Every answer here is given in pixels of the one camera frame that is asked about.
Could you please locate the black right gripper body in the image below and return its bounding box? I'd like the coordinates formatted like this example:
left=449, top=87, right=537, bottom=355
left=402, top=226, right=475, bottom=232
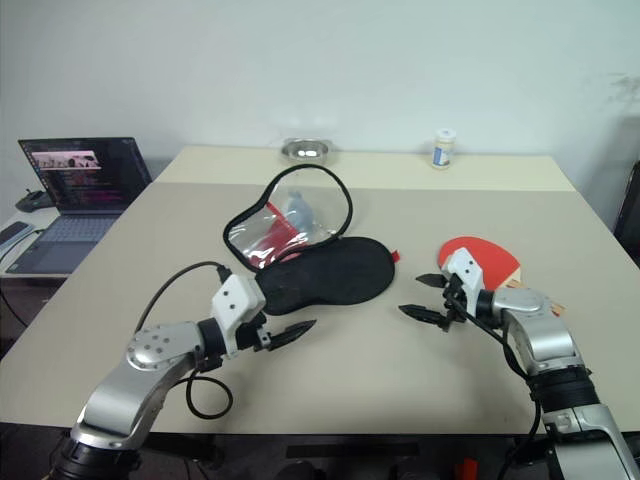
left=439, top=272, right=470, bottom=332

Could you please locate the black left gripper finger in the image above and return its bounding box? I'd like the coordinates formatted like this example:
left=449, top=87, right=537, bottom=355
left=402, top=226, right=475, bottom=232
left=267, top=319, right=319, bottom=352

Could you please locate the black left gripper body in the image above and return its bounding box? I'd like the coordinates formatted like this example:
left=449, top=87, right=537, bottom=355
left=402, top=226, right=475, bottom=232
left=233, top=312, right=274, bottom=355

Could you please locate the red table tennis paddle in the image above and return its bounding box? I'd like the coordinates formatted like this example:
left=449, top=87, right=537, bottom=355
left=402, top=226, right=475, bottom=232
left=437, top=235, right=567, bottom=315

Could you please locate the clear black-trimmed pouch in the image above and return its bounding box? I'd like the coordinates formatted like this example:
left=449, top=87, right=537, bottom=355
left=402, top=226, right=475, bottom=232
left=222, top=166, right=404, bottom=318

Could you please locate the white bottle blue label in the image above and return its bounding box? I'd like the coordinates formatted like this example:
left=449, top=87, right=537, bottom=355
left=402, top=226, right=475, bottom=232
left=430, top=127, right=458, bottom=171

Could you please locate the dark rounded shape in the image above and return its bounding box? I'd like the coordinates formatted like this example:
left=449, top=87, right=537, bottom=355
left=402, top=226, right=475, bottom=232
left=278, top=459, right=322, bottom=480

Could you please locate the steel bowl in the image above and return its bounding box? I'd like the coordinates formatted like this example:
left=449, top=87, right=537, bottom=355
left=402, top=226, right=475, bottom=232
left=279, top=137, right=334, bottom=164

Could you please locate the black chair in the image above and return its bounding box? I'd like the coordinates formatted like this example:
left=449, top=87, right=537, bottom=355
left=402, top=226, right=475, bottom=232
left=611, top=159, right=640, bottom=242

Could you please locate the dark open laptop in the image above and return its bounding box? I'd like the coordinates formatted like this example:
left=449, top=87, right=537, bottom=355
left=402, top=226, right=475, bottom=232
left=2, top=136, right=154, bottom=276

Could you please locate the black handheld controller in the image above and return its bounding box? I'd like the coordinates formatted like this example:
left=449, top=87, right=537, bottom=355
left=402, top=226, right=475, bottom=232
left=14, top=189, right=54, bottom=213

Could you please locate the dark phone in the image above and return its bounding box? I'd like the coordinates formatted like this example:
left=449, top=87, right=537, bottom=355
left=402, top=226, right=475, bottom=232
left=0, top=221, right=34, bottom=247

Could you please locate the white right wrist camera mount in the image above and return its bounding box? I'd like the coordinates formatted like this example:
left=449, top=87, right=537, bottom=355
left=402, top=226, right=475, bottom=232
left=444, top=248, right=485, bottom=315

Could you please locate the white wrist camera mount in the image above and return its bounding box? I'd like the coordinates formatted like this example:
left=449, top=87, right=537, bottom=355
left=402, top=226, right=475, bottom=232
left=444, top=248, right=485, bottom=315
left=210, top=274, right=267, bottom=360

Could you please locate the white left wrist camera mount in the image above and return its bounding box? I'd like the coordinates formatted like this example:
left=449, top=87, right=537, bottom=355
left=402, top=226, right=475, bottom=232
left=210, top=274, right=267, bottom=360

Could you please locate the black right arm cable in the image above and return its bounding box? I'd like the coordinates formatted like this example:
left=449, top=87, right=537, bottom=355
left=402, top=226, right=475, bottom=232
left=444, top=287, right=546, bottom=454

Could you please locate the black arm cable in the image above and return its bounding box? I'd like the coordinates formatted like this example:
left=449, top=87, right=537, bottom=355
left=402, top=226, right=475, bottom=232
left=444, top=287, right=546, bottom=454
left=133, top=261, right=235, bottom=419

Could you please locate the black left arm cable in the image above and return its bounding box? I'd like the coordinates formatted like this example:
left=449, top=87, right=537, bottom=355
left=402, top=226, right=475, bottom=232
left=133, top=261, right=235, bottom=419

